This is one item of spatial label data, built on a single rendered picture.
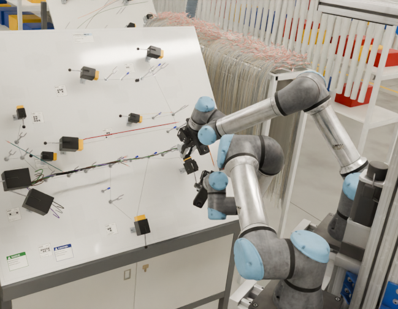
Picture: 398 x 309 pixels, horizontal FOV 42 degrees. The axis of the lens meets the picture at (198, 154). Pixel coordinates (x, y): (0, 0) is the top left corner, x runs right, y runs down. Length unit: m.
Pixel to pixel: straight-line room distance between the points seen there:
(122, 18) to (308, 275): 4.37
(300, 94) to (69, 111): 1.00
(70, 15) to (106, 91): 2.97
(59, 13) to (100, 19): 0.41
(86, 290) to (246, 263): 1.04
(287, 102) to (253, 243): 0.61
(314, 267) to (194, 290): 1.28
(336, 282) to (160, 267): 0.96
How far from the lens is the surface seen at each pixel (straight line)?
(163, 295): 2.61
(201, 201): 2.25
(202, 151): 2.26
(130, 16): 5.62
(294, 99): 1.88
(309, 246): 1.50
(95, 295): 2.39
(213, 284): 2.78
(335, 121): 2.03
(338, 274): 1.79
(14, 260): 2.14
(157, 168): 2.40
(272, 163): 1.78
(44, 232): 2.17
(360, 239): 1.73
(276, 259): 1.48
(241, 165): 1.68
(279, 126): 3.43
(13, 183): 2.03
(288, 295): 1.59
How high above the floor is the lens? 2.19
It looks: 24 degrees down
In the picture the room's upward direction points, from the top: 6 degrees clockwise
